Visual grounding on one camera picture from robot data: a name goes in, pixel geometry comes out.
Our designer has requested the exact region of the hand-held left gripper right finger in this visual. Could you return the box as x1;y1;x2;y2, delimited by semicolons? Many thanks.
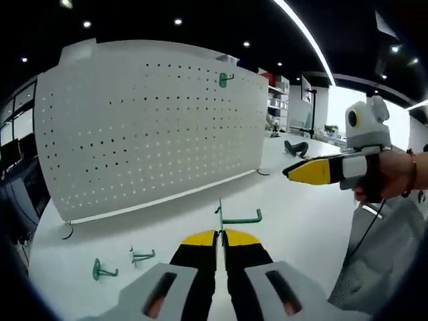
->
222;228;372;321

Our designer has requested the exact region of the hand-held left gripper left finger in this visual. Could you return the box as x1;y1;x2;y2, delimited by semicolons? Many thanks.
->
90;229;218;321

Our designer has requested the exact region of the green hook assembly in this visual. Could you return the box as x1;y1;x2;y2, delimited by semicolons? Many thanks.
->
129;245;156;269
92;257;120;282
213;198;263;239
218;72;235;90

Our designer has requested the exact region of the white perforated mounting plate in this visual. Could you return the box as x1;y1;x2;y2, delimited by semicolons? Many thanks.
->
35;39;270;240

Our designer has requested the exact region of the person's right hand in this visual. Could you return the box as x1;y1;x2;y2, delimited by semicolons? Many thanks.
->
352;150;416;203

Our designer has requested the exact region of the black curved device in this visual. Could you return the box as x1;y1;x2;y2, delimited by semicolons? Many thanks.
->
284;140;309;156

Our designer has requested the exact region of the white storage shelf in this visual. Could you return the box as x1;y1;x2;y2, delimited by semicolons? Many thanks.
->
267;84;291;132

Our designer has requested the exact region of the grey mesh office chair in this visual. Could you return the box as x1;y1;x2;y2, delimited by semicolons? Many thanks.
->
327;197;424;317

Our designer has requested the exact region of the black computer monitor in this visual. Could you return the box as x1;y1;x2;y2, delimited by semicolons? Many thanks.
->
0;138;21;162

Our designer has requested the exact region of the red string bracelet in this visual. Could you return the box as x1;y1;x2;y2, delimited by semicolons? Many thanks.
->
401;149;418;199

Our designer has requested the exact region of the black camera stand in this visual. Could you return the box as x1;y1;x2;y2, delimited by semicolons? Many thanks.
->
289;87;318;140

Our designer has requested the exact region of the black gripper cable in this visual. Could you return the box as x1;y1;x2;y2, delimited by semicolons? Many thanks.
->
347;199;386;265

